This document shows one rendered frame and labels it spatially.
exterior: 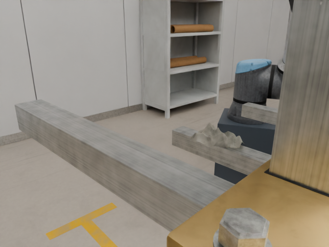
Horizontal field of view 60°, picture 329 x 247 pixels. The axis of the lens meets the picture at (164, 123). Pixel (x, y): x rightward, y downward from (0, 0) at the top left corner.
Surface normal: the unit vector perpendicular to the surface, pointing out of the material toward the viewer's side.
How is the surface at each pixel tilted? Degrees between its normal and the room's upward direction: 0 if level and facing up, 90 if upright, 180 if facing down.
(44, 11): 90
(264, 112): 90
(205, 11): 90
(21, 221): 0
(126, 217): 0
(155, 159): 0
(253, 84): 90
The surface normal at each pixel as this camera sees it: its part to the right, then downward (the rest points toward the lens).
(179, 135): -0.70, 0.25
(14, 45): 0.67, 0.26
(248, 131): -0.31, 0.33
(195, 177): 0.00, -0.94
